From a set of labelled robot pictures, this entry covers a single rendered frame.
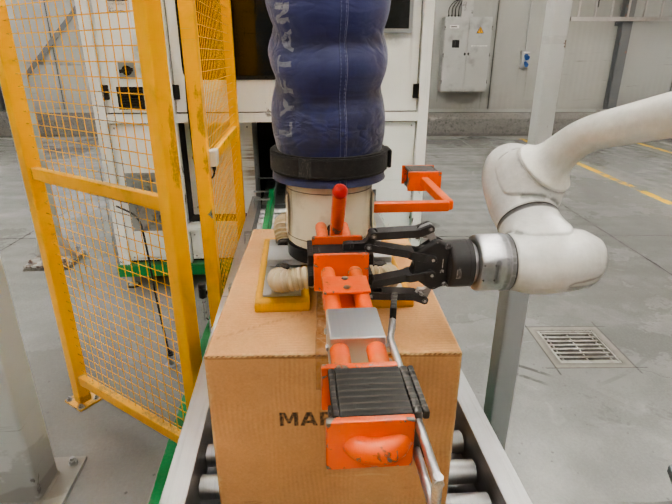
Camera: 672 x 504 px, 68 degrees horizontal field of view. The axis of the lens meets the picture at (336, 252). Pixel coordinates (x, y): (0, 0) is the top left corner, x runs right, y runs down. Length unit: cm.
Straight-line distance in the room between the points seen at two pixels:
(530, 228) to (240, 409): 54
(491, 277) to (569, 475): 139
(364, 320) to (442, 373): 27
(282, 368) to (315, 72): 48
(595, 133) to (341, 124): 39
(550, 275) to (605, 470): 143
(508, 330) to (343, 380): 101
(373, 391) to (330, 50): 58
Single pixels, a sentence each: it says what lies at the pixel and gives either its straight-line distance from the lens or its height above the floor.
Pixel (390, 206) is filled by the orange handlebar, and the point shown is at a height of 108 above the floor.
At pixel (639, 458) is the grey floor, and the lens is 227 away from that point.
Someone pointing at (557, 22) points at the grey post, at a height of 157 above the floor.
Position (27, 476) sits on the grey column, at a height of 13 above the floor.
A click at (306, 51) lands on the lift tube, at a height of 138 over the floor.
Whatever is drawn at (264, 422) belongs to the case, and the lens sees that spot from 86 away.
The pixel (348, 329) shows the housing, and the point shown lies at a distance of 56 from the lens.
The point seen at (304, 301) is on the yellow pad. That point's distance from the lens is 90.
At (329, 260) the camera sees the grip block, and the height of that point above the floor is 110.
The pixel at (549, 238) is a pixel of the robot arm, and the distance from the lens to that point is 82.
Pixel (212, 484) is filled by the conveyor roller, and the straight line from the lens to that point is 117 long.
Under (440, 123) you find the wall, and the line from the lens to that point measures 956.
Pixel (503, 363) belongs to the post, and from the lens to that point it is 150.
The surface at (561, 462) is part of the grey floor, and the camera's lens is 213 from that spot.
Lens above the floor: 138
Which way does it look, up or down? 22 degrees down
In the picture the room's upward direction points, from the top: straight up
